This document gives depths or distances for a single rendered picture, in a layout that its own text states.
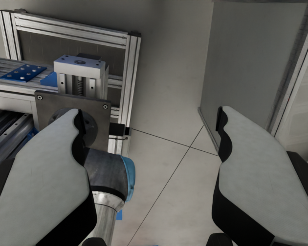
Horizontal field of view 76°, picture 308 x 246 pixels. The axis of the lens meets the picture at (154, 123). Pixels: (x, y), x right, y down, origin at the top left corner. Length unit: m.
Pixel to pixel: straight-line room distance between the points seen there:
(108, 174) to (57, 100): 0.29
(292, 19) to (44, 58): 1.36
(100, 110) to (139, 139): 1.36
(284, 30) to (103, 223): 0.78
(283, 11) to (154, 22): 0.95
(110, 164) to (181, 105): 1.36
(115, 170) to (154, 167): 1.72
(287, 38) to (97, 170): 0.71
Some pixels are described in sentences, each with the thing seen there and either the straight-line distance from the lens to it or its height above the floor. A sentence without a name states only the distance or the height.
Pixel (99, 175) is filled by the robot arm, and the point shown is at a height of 1.25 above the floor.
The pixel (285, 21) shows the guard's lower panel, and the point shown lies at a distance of 0.85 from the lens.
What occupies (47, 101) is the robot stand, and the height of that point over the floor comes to 1.04.
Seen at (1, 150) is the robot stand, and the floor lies 1.12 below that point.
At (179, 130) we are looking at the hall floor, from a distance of 1.93.
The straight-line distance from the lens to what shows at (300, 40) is 0.77.
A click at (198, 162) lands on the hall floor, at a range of 2.24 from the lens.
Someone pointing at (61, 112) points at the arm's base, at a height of 1.06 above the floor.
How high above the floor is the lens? 1.59
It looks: 58 degrees down
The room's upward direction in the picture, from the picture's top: 176 degrees clockwise
